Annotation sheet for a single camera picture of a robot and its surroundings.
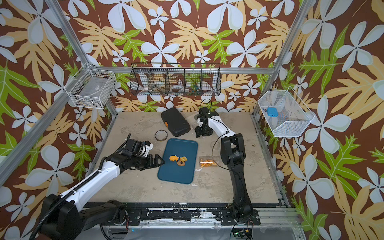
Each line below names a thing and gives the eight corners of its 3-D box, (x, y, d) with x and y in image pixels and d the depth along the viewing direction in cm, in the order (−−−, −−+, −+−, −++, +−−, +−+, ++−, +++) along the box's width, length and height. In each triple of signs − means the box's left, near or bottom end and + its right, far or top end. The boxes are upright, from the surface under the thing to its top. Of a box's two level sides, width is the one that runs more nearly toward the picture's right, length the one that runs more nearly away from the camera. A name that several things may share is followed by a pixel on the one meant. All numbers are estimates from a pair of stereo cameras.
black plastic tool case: (174, 138, 106) (174, 134, 102) (160, 116, 120) (159, 111, 115) (191, 130, 111) (191, 126, 106) (175, 110, 124) (175, 105, 120)
